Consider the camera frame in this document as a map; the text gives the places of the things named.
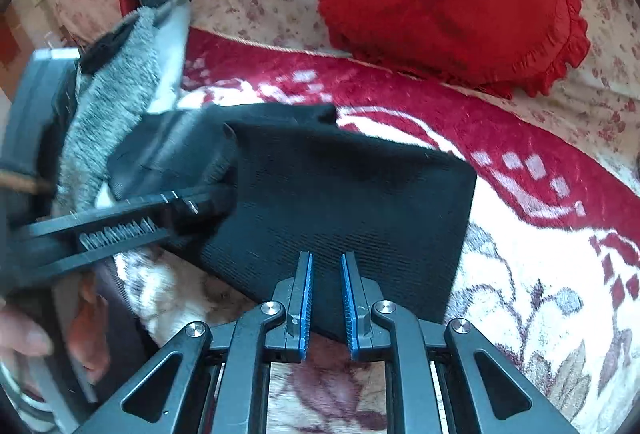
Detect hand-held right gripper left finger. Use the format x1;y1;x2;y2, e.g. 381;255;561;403
72;251;315;434

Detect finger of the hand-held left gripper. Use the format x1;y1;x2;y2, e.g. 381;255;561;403
15;184;238;249
30;221;176;287

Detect black pants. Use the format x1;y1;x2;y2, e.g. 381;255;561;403
107;102;478;340

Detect red and cream floral blanket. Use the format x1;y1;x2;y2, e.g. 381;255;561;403
112;28;640;434

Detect small black cloth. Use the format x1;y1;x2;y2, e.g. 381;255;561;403
80;26;135;75

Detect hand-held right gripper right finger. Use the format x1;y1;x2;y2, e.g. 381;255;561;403
340;251;581;434

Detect white jacket grey fleece lining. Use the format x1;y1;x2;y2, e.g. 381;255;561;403
55;0;193;215

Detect person's left hand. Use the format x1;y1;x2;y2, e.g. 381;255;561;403
0;276;112;382

